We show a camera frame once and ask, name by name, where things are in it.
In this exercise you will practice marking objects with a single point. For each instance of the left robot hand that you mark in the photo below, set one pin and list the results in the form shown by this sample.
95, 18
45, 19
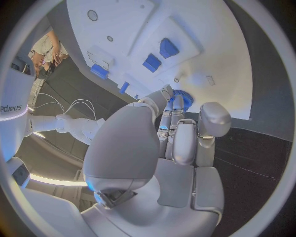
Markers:
129, 151

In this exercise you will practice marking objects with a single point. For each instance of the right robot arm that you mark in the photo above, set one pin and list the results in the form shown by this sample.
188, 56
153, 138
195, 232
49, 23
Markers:
76, 127

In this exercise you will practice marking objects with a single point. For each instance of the white task board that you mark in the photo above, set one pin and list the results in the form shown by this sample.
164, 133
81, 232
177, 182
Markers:
208, 37

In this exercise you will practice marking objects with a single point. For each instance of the small blue peg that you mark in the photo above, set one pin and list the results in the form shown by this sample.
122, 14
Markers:
136, 96

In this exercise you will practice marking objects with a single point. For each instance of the blue short cylinder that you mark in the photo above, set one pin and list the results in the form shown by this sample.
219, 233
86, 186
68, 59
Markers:
124, 87

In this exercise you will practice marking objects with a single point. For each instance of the blue long cylinder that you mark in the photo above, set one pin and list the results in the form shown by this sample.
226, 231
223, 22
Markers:
100, 71

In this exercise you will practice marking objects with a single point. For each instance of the blue square block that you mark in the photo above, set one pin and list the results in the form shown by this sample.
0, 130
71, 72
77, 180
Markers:
151, 63

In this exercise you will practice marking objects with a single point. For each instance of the blue rounded block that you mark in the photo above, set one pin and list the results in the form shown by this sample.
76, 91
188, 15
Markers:
168, 48

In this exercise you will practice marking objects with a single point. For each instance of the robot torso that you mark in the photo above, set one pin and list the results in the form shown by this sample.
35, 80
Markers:
13, 96

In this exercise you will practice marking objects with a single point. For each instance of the person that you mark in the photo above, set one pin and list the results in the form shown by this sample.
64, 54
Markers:
47, 47

